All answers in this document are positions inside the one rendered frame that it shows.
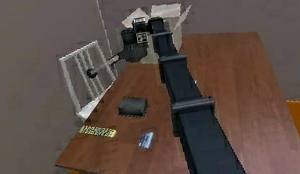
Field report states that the white slatted chair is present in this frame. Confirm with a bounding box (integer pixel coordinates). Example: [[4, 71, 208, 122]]
[[56, 38, 124, 125]]

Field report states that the yellow flat strip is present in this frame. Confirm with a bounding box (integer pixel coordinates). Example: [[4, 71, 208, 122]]
[[77, 120, 119, 144]]

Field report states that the white cardboard box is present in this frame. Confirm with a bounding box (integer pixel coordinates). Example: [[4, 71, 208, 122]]
[[119, 0, 202, 68]]

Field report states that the brown wooden table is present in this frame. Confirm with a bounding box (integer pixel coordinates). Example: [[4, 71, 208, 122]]
[[37, 16, 300, 174]]

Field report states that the blue flat card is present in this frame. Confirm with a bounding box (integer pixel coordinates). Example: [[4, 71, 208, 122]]
[[135, 130, 158, 152]]

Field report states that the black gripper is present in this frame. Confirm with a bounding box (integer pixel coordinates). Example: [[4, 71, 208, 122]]
[[80, 25, 153, 81]]

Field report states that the dark grey box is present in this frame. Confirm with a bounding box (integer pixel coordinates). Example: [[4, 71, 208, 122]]
[[114, 92, 151, 121]]

